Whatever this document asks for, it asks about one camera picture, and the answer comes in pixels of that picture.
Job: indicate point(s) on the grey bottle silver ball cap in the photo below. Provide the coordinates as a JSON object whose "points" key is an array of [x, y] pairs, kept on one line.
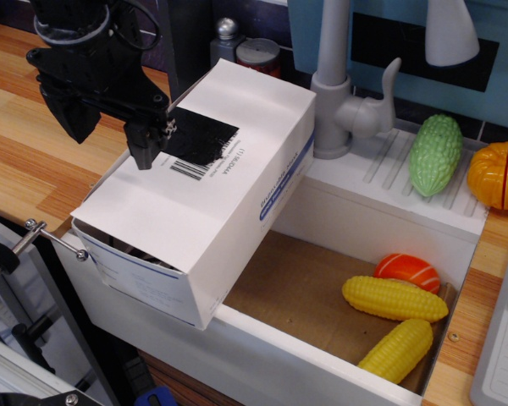
{"points": [[225, 44]]}

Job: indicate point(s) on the white toy sink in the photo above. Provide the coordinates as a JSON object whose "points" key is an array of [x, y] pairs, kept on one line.
{"points": [[284, 334]]}

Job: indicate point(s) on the yellow toy corn upper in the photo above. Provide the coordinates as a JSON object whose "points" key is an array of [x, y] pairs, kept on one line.
{"points": [[392, 300]]}

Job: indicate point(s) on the metal table clamp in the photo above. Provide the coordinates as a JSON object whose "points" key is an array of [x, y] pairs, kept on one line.
{"points": [[10, 257]]}

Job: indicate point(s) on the grey toy faucet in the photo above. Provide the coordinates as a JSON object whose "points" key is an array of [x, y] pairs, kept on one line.
{"points": [[341, 117]]}

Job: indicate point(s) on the green toy bitter gourd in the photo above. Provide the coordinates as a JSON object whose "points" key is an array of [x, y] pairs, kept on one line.
{"points": [[434, 155]]}

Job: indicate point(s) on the orange toy salmon sushi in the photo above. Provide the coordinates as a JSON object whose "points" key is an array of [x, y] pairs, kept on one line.
{"points": [[409, 269]]}

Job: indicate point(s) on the yellow toy corn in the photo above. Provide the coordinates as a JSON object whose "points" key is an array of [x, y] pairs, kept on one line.
{"points": [[392, 300], [396, 355]]}

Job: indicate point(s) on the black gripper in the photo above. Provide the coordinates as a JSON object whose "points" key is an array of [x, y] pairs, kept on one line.
{"points": [[85, 74]]}

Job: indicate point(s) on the yellow toy corn lower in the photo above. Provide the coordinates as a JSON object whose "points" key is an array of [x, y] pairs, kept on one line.
{"points": [[396, 355]]}

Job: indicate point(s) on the white cardboard mask box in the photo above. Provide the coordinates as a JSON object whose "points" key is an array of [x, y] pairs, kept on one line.
{"points": [[177, 236]]}

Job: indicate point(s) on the white cone object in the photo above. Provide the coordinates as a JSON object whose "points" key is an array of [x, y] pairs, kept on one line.
{"points": [[451, 38]]}

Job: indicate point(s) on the blue backsplash panel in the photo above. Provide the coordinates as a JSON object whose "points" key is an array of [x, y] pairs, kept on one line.
{"points": [[380, 31]]}

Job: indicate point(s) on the red can grey lid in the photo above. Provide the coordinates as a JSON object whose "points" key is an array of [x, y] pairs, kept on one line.
{"points": [[261, 55]]}

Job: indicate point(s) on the orange toy pumpkin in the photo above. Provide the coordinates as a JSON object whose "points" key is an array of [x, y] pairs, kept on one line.
{"points": [[487, 176]]}

